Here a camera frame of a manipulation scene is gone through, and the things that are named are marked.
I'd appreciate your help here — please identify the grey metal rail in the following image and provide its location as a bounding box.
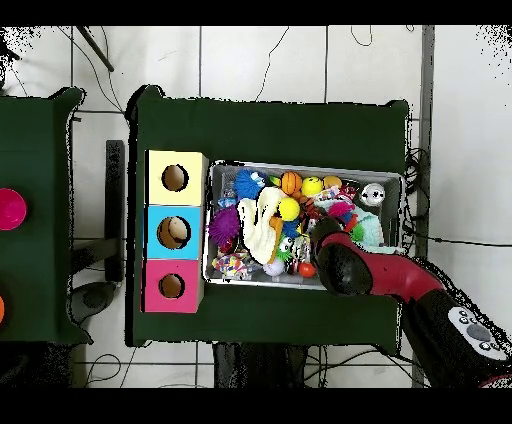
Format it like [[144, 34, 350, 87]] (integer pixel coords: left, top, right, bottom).
[[411, 25, 436, 388]]

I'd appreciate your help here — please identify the orange toy basketball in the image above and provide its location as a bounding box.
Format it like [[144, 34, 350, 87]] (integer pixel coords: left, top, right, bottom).
[[280, 171, 304, 196]]

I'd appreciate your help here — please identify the black cable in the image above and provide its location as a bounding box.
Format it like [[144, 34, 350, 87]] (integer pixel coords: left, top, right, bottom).
[[403, 227, 512, 248]]

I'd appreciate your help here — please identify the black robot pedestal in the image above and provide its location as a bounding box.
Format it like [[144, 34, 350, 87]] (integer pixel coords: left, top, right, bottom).
[[213, 342, 309, 388]]

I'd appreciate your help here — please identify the dark green tablecloth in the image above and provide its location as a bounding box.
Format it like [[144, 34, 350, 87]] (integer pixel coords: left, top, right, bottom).
[[125, 84, 410, 348], [0, 86, 94, 346]]

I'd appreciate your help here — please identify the clear mesh bin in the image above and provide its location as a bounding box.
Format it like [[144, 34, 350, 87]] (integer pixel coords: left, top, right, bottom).
[[202, 159, 405, 296]]

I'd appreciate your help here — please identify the cream muslin cloth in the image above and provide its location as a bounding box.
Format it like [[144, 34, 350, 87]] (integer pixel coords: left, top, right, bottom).
[[236, 185, 287, 265]]

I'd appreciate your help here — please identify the orange striped tiger plush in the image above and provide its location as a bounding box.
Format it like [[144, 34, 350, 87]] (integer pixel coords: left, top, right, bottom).
[[298, 196, 321, 225]]

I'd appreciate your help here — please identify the black rod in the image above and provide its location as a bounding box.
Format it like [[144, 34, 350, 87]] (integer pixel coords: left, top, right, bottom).
[[75, 25, 115, 73]]

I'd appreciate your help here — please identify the black stand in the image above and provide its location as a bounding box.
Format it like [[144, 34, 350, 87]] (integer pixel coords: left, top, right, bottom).
[[104, 139, 126, 283]]

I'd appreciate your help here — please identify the silver drink can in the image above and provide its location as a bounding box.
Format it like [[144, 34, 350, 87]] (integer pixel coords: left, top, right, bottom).
[[359, 182, 386, 207]]

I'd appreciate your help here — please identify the yellow tennis ball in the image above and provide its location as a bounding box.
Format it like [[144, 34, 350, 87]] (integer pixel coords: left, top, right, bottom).
[[277, 196, 301, 222]]

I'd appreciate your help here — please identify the yellow smiley ball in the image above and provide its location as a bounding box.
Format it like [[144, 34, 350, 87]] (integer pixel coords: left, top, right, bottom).
[[301, 176, 324, 197]]

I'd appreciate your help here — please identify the blue fuzzy ball with eyes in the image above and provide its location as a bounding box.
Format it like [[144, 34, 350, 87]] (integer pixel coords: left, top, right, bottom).
[[233, 168, 266, 200]]

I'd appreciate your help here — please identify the wooden box with three holes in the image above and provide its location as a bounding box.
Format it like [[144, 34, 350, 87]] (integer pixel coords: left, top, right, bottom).
[[141, 149, 210, 314]]

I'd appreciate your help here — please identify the purple spiky ball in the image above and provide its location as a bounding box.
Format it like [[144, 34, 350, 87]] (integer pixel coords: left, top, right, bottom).
[[207, 205, 242, 247]]

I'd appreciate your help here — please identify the pink ball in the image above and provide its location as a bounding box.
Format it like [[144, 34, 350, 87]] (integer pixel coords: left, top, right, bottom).
[[0, 187, 28, 232]]

